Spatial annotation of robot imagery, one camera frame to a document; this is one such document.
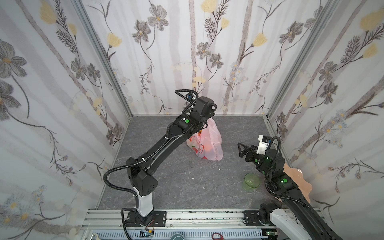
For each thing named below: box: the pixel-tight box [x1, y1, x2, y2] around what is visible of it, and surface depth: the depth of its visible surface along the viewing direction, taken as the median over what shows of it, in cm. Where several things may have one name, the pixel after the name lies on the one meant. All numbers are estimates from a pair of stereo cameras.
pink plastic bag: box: [186, 117, 224, 161], surface depth 90 cm
